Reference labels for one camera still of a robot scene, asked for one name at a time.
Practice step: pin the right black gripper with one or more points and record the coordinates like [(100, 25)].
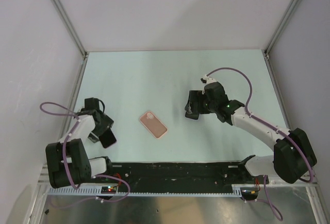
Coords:
[(197, 96)]

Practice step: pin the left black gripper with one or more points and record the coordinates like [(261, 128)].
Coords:
[(106, 123)]

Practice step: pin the black phone purple edge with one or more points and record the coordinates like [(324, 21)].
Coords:
[(107, 139)]

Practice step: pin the pink phone case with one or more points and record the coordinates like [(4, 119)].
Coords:
[(151, 122)]

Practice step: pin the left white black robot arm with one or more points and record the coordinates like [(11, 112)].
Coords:
[(67, 160)]

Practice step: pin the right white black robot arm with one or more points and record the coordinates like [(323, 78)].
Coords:
[(292, 156)]

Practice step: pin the left small circuit board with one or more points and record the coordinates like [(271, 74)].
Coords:
[(109, 189)]

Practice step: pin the small circuit board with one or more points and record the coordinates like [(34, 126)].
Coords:
[(109, 189), (249, 194)]

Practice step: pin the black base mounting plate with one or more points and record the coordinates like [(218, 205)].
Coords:
[(184, 176)]

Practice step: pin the right small circuit board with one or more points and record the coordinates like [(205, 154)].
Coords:
[(249, 194)]

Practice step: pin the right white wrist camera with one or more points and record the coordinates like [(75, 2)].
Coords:
[(207, 80)]

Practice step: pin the white slotted cable duct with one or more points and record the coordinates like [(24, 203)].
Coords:
[(95, 190)]

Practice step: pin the right aluminium frame post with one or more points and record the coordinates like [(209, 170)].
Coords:
[(287, 16)]

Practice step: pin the aluminium frame post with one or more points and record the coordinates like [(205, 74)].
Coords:
[(287, 16), (69, 26)]

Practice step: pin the left aluminium frame post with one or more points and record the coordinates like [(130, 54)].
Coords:
[(69, 26)]

